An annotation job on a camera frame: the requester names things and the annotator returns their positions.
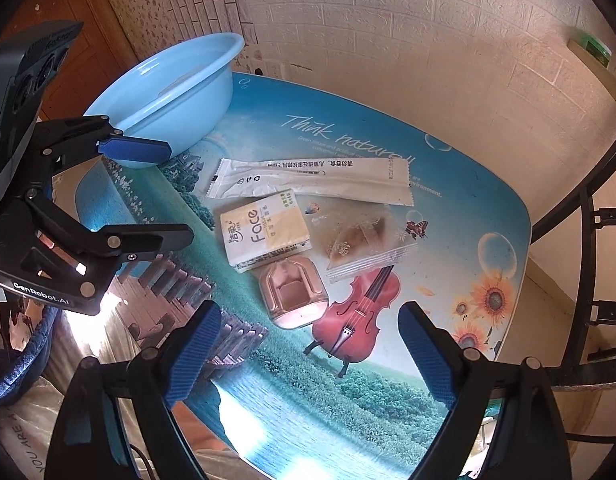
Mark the clear printed plastic bag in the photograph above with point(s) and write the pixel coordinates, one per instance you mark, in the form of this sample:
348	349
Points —
18	440

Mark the pink plastic holder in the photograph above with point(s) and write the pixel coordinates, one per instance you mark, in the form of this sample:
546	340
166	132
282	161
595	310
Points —
293	295

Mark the green lidded jar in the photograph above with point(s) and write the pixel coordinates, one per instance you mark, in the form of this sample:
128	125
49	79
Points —
595	50

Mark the black metal desk frame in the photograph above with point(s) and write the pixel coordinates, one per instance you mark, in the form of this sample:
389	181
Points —
585	260

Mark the clear snack packet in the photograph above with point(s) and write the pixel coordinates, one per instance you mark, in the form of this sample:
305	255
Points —
358	240

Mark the brown wooden door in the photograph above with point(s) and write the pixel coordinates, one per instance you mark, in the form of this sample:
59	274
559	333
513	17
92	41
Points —
73	5

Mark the blue fleece cloth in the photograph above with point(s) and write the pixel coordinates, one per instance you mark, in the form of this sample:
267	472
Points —
18	370

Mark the yellow white tissue pack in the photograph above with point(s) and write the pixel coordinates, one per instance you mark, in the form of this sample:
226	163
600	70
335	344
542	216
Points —
263	230

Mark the light blue plastic basin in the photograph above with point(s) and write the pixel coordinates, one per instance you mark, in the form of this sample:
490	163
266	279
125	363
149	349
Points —
188	90

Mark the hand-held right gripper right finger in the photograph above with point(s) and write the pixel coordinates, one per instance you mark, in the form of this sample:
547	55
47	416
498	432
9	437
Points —
428	355

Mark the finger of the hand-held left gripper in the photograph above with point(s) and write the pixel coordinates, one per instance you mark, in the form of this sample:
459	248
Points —
133	150
138	242

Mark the orange beige blanket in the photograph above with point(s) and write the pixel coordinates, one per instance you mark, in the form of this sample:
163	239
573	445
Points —
113	340

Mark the long white packet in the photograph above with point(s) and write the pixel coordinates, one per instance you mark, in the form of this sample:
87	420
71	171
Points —
308	175

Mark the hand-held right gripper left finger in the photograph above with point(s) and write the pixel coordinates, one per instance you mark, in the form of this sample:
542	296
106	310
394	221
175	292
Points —
193	355

